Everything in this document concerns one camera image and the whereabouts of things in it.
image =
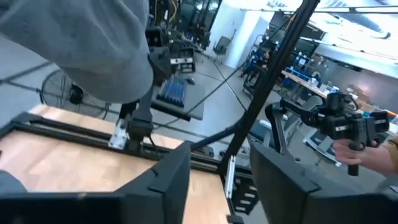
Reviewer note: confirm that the black keyboard blue keys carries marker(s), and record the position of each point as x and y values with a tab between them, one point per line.
172	91

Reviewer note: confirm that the grey baseball cap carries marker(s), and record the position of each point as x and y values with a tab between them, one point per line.
11	183
93	46

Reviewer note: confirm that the black floor fan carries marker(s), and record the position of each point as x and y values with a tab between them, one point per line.
59	93

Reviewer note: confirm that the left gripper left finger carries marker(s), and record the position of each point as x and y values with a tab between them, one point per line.
161	193

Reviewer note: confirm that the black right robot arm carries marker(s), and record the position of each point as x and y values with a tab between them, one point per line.
141	124

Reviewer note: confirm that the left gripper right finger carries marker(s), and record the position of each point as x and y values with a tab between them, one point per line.
280	186

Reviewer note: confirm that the black box white label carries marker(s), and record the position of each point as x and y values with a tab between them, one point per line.
183	60

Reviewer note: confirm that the grey keyboard cart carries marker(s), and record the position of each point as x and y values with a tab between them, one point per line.
192	105

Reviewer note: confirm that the white metal bracket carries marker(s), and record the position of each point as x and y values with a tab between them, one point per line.
118	137
230	177

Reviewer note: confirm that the person's hand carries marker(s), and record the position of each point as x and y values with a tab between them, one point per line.
345	154

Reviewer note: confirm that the person's forearm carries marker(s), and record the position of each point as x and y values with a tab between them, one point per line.
393	155

